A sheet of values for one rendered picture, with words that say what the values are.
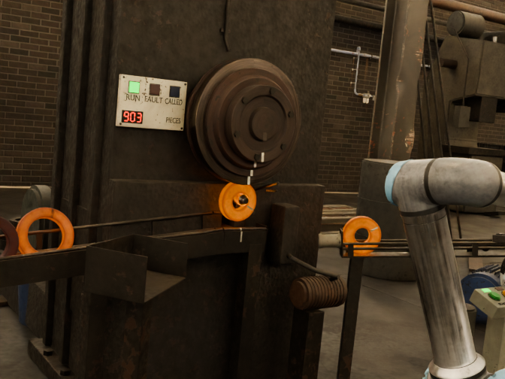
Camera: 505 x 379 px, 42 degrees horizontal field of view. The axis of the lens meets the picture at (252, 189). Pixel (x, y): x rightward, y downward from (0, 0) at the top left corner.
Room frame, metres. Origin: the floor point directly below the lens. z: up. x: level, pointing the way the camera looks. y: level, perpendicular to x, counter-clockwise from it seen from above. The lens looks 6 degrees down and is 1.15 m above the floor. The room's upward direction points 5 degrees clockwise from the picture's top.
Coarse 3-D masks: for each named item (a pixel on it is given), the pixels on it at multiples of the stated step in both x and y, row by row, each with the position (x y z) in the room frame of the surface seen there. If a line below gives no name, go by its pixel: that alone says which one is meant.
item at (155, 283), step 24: (120, 240) 2.08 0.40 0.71; (144, 240) 2.14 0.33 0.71; (168, 240) 2.11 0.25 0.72; (96, 264) 1.90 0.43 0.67; (120, 264) 1.87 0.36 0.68; (144, 264) 1.84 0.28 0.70; (168, 264) 2.11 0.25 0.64; (96, 288) 1.90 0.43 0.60; (120, 288) 1.87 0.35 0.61; (144, 288) 1.84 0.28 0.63; (168, 288) 1.98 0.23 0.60; (144, 312) 1.99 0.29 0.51; (144, 336) 2.01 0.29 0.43; (144, 360) 2.02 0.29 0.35
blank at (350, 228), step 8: (360, 216) 2.66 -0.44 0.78; (352, 224) 2.64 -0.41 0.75; (360, 224) 2.64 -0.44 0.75; (368, 224) 2.64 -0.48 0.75; (376, 224) 2.64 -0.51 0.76; (344, 232) 2.64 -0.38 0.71; (352, 232) 2.64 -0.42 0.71; (368, 232) 2.67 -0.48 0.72; (376, 232) 2.64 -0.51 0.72; (344, 240) 2.64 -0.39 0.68; (352, 240) 2.64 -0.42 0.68; (368, 240) 2.65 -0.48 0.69; (376, 240) 2.64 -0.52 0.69
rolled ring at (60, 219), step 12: (24, 216) 2.11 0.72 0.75; (36, 216) 2.13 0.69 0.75; (48, 216) 2.15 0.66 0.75; (60, 216) 2.17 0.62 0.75; (24, 228) 2.09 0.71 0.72; (60, 228) 2.18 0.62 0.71; (72, 228) 2.18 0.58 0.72; (24, 240) 2.08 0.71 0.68; (72, 240) 2.16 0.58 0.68; (24, 252) 2.07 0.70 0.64
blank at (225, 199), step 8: (232, 184) 2.49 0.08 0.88; (224, 192) 2.48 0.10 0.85; (232, 192) 2.49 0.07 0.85; (240, 192) 2.52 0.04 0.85; (248, 192) 2.54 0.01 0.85; (224, 200) 2.48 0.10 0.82; (232, 200) 2.50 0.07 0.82; (224, 208) 2.48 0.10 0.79; (232, 208) 2.50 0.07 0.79; (240, 208) 2.53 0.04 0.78; (248, 208) 2.54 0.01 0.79; (224, 216) 2.51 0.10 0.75; (232, 216) 2.50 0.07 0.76; (240, 216) 2.52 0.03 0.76; (248, 216) 2.54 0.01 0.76
